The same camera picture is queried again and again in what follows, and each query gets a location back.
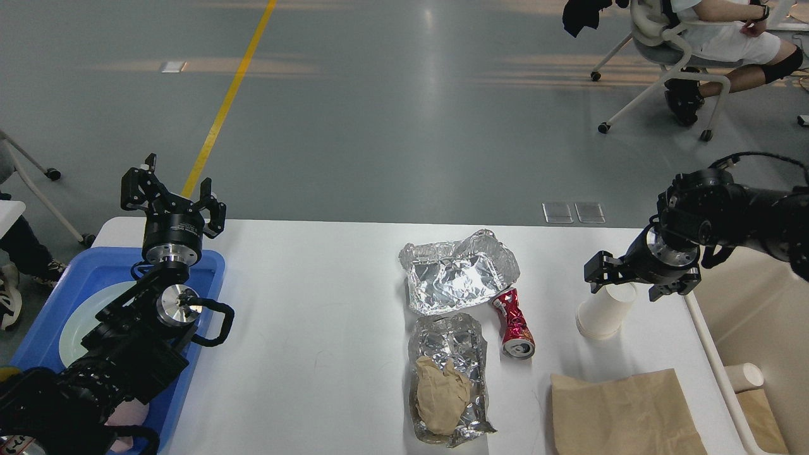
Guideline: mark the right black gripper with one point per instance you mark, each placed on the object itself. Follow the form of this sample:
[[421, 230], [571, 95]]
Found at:
[[651, 260]]

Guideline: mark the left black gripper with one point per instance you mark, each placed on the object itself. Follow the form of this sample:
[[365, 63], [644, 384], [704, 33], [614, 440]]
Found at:
[[168, 236]]

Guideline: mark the green plate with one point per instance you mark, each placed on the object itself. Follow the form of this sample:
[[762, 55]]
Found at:
[[82, 321]]

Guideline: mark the pink mug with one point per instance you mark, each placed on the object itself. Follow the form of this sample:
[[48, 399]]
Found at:
[[126, 414]]

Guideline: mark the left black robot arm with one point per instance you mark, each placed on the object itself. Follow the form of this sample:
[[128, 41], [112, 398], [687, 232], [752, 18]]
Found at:
[[135, 351]]

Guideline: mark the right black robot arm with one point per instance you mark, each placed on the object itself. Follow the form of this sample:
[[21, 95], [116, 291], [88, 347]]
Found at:
[[700, 220]]

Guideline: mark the blue plastic tray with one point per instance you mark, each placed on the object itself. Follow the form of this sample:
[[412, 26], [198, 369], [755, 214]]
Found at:
[[89, 272]]

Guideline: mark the beige plastic bin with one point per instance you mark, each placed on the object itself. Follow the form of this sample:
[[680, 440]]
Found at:
[[754, 309]]

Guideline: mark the left rolling chair leg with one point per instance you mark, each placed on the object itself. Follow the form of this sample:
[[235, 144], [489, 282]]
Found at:
[[11, 164]]

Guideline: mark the brown paper bag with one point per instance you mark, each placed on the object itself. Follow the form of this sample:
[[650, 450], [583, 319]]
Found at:
[[641, 414]]

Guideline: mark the paper cup inside bin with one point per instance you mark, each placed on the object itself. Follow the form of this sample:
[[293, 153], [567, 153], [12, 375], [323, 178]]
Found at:
[[744, 377]]

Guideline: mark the crushed red soda can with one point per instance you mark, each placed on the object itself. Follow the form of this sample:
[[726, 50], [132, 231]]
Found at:
[[517, 339]]

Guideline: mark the flat crumpled foil sheet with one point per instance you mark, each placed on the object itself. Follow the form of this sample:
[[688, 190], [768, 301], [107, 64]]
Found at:
[[457, 337]]

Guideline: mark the brown paper inside bin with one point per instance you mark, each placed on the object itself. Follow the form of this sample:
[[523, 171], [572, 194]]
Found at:
[[761, 420]]

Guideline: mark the crumpled foil tray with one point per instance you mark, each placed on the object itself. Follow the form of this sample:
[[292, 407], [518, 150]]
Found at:
[[447, 276]]

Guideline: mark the white rolling chair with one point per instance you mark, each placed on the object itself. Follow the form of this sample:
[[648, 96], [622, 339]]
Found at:
[[656, 32]]

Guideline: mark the crumpled brown paper ball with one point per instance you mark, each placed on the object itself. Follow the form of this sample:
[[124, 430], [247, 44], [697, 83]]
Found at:
[[443, 394]]

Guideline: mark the seated person white shorts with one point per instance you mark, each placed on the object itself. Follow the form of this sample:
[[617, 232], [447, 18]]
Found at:
[[737, 31]]

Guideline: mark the blue mug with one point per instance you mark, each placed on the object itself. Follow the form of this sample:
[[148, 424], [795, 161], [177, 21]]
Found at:
[[7, 372]]

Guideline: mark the black garment on chair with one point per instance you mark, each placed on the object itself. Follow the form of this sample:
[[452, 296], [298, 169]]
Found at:
[[578, 15]]

